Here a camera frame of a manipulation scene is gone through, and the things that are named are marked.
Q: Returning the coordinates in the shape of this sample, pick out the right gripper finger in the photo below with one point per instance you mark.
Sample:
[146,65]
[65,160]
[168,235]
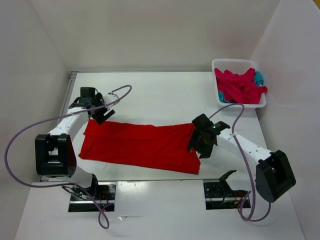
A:
[193,142]
[205,151]

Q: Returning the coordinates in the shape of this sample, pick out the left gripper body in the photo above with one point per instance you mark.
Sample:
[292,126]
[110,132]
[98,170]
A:
[99,100]

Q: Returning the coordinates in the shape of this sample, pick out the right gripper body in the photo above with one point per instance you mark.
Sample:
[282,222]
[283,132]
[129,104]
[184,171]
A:
[202,143]

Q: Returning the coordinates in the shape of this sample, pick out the red t-shirt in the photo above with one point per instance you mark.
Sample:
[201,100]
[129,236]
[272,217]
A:
[156,147]

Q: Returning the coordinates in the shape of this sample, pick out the pink t-shirt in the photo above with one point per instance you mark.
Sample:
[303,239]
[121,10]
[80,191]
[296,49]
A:
[238,88]

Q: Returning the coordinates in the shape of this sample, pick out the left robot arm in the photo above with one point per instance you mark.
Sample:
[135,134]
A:
[54,153]

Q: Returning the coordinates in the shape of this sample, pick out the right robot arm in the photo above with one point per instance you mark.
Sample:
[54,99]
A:
[273,173]

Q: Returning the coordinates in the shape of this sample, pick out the white plastic basket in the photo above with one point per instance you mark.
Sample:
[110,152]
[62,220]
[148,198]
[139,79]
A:
[239,66]

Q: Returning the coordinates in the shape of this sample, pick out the teal t-shirt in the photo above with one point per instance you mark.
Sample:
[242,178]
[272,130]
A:
[258,79]

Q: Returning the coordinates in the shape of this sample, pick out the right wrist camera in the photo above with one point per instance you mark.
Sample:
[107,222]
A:
[202,122]

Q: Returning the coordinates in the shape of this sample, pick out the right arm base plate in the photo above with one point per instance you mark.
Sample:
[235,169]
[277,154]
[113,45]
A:
[219,196]

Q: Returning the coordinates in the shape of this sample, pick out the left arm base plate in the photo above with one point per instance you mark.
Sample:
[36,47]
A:
[104,196]

